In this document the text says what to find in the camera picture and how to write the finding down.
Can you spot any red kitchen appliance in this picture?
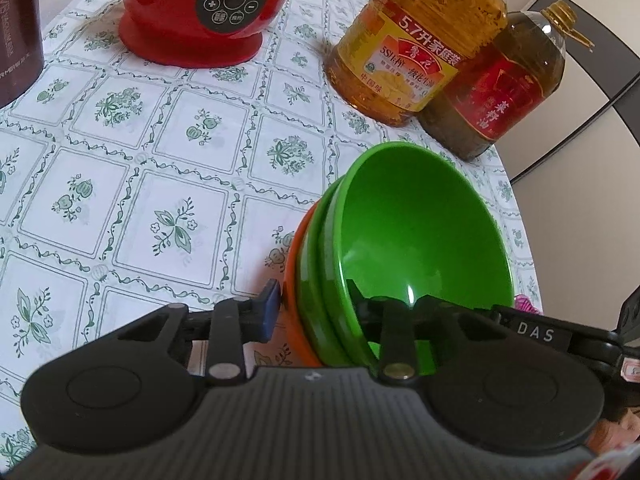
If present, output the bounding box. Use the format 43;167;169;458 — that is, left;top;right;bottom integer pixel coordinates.
118;0;307;64

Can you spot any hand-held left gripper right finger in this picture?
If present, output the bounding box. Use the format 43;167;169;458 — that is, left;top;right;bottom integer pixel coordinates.
347;279;522;385

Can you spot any yellow label oil bottle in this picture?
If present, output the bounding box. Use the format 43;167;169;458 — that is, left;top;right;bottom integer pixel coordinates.
327;0;544;129

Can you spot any red white patterned cloth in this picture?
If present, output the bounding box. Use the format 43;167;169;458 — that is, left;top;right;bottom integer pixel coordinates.
582;407;640;480

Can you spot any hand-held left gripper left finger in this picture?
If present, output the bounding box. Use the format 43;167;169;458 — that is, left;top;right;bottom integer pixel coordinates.
119;280;281;387

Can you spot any orange plastic bowl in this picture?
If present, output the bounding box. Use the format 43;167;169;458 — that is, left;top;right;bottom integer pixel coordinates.
282;204;327;367

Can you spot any brown kitchen appliance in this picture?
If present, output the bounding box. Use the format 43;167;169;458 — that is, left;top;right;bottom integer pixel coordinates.
0;0;44;109

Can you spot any pink glass plate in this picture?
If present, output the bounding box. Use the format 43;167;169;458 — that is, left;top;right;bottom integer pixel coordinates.
515;293;544;316

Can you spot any red label dark oil bottle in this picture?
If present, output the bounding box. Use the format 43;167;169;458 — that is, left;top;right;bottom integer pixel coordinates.
417;1;597;162

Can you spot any green floral tablecloth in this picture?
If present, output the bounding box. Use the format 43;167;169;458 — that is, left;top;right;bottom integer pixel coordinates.
0;0;544;463

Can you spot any green plastic bowl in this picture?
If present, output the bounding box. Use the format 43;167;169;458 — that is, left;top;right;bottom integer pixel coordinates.
320;142;516;367
298;175;382;369

